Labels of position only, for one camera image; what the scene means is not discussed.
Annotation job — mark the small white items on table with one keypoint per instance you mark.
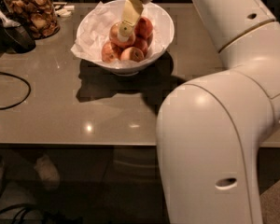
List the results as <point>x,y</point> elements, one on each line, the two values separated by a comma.
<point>64,10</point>

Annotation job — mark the glass jar of dried chips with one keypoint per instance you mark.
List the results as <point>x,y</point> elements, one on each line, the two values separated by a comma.
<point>38,15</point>

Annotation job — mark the white ceramic bowl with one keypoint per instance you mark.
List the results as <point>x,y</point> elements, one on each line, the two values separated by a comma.
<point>124,69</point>

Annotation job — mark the red apple back right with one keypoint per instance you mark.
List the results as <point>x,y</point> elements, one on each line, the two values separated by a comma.
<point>144,28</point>

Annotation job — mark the red apple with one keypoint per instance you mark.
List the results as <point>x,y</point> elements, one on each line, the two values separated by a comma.
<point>141,44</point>
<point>144,28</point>

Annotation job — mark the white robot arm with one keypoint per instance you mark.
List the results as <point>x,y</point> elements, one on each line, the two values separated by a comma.
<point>210,128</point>

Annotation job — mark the black round appliance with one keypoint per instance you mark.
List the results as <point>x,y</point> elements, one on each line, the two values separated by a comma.
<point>16,34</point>

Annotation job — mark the apple front centre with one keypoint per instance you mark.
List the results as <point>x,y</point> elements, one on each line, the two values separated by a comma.
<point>132,54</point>

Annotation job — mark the yellow-red apple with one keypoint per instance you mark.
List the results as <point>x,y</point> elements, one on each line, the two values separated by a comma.
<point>113,37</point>

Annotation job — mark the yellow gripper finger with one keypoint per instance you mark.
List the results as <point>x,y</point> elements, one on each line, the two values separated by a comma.
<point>131,14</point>

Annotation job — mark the white crumpled paper liner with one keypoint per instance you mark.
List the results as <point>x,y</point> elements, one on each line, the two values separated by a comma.
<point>93,34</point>

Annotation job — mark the red apple middle right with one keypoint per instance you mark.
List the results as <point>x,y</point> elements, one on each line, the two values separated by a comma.
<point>141,44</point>

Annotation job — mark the white shoe right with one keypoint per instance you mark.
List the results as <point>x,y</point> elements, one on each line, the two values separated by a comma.
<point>47,172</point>

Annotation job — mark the apple front left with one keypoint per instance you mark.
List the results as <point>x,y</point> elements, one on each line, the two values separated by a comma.
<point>110,52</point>

